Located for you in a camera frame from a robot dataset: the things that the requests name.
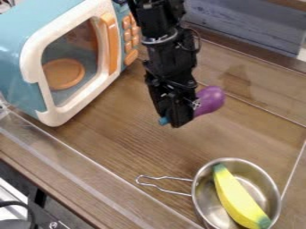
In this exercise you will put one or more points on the yellow toy banana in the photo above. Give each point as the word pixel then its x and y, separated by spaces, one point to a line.
pixel 236 201

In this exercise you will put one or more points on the purple toy eggplant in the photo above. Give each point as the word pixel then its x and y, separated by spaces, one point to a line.
pixel 211 100

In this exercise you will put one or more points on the blue toy microwave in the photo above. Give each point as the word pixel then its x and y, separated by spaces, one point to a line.
pixel 92 31

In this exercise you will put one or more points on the orange microwave turntable plate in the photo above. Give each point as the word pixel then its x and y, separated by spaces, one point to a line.
pixel 63 73

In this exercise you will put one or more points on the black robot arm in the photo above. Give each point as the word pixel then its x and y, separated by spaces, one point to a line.
pixel 158 17

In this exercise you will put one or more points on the silver pot with wire handle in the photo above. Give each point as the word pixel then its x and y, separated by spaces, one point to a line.
pixel 254 179

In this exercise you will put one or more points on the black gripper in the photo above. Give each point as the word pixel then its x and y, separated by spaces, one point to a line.
pixel 168 75

